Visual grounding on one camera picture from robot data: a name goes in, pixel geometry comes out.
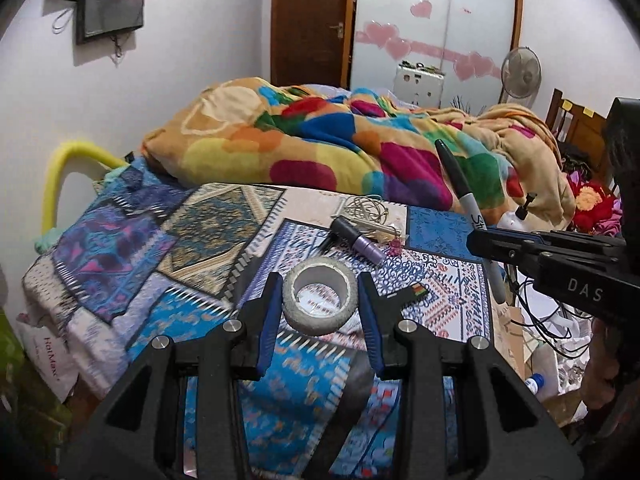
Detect black Sharpie marker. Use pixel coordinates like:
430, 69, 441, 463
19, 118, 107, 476
434, 140, 506, 304

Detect grey tape roll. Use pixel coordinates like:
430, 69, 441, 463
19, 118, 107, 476
282, 257, 358, 336

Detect black purple cosmetic tube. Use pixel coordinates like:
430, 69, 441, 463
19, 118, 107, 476
316, 216, 385, 266

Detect white cable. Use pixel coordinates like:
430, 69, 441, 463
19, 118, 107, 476
330, 194, 404, 241

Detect red flower decoration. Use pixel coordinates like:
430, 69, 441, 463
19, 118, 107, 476
566, 171, 623, 236

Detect wooden chair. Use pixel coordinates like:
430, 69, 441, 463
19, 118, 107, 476
546, 89, 608, 174

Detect small plastic bottle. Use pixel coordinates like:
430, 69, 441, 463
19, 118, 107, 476
525, 373, 544, 396

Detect blue patchwork bed sheet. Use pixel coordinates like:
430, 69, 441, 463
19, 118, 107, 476
23, 162, 492, 479

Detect white box on bed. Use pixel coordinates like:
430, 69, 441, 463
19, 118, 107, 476
393, 60, 445, 108

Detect white standing fan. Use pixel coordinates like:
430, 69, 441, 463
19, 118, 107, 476
500, 47, 542, 105

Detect colourful fleece blanket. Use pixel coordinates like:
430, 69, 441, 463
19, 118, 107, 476
141, 77, 576, 230

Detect white plastic bag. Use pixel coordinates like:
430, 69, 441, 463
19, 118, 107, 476
16, 313, 78, 403

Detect white wardrobe with hearts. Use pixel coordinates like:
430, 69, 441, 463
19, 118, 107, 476
349, 0, 516, 115

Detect yellow foam tube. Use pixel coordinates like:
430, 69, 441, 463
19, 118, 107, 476
40, 140, 126, 235

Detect brown wooden door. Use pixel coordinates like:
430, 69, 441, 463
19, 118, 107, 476
270, 0, 354, 87

